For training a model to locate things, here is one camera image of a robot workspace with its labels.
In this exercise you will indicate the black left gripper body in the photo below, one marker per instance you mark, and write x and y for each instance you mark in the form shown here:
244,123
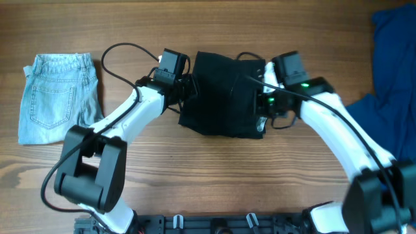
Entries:
186,87

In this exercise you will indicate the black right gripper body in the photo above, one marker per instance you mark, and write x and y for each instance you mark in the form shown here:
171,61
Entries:
268,103

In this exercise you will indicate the black shorts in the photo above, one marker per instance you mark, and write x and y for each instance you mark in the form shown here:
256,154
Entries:
225,101

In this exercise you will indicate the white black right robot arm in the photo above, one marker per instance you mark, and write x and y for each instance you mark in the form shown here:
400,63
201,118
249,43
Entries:
381,196

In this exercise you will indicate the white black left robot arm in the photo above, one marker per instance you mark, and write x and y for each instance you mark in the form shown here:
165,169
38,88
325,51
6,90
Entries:
91,170

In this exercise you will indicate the blue polo shirt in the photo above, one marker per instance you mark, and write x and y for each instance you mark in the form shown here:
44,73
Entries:
388,115

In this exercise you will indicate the light blue denim shorts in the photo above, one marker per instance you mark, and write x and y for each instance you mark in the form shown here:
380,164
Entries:
61,90

